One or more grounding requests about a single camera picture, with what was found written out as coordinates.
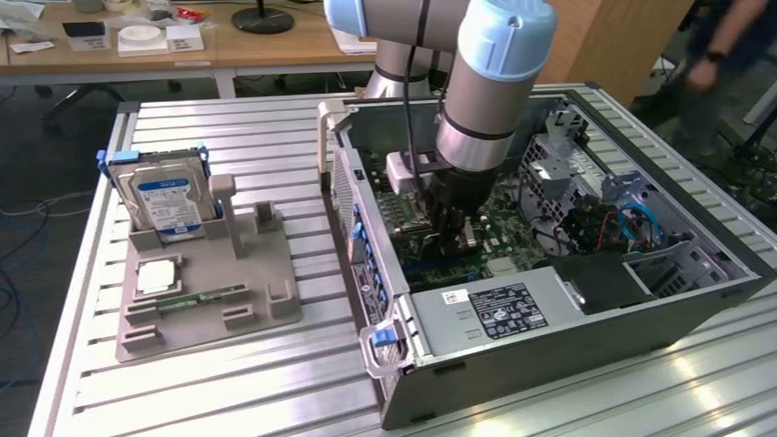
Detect hard disk in blue caddy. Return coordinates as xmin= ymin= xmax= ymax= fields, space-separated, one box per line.
xmin=93 ymin=143 xmax=212 ymax=242

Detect white round dish on box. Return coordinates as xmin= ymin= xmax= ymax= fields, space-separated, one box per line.
xmin=116 ymin=25 xmax=172 ymax=58

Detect small white box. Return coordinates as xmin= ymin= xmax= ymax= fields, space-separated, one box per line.
xmin=165 ymin=24 xmax=204 ymax=53

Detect white desk frame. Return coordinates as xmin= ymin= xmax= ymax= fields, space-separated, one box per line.
xmin=741 ymin=80 xmax=777 ymax=125

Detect open black PC case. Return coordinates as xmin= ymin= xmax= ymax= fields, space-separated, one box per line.
xmin=316 ymin=86 xmax=777 ymax=432

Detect white box with black lid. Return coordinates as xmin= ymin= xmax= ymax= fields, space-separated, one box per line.
xmin=61 ymin=21 xmax=113 ymax=53

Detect silver CPU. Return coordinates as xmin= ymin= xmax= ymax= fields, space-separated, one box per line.
xmin=135 ymin=259 xmax=183 ymax=296

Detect grey parts rack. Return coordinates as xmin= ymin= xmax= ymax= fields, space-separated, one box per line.
xmin=115 ymin=172 xmax=304 ymax=364

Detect wooden desk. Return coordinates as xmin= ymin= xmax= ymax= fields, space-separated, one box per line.
xmin=0 ymin=0 xmax=548 ymax=99

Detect blue wire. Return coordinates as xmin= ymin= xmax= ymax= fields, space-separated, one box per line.
xmin=616 ymin=199 xmax=668 ymax=250

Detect white paper stack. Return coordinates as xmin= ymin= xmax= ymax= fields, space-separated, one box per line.
xmin=335 ymin=32 xmax=379 ymax=56

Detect person trunk and legs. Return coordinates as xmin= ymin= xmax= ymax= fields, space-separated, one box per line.
xmin=672 ymin=0 xmax=777 ymax=157

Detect white paper label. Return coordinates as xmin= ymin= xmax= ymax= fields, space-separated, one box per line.
xmin=8 ymin=39 xmax=57 ymax=56

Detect silver drive cage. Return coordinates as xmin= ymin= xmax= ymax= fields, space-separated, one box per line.
xmin=519 ymin=107 xmax=661 ymax=215

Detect green RAM stick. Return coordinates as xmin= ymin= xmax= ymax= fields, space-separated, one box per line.
xmin=155 ymin=285 xmax=247 ymax=315

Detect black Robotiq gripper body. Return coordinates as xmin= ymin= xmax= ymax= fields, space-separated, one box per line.
xmin=424 ymin=168 xmax=496 ymax=220

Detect green motherboard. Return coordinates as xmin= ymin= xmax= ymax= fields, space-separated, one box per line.
xmin=363 ymin=152 xmax=555 ymax=293

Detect CPU socket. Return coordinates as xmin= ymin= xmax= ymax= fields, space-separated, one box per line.
xmin=400 ymin=193 xmax=436 ymax=227

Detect wooden cabinet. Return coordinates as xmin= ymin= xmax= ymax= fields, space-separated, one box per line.
xmin=532 ymin=0 xmax=697 ymax=105

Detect black round lamp base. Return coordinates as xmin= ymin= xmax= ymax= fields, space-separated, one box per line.
xmin=231 ymin=0 xmax=296 ymax=36

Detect grey disk bay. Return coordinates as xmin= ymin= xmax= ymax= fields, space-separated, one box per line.
xmin=621 ymin=239 xmax=731 ymax=302

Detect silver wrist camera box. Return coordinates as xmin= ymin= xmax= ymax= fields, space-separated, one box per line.
xmin=385 ymin=151 xmax=429 ymax=196

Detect person bare hand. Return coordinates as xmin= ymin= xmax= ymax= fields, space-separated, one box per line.
xmin=685 ymin=57 xmax=727 ymax=93

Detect red wire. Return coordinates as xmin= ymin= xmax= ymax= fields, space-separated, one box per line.
xmin=593 ymin=212 xmax=616 ymax=248

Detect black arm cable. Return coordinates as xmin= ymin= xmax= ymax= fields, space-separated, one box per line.
xmin=400 ymin=0 xmax=433 ymax=161

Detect grey power supply unit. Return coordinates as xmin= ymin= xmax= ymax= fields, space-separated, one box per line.
xmin=411 ymin=266 xmax=588 ymax=357

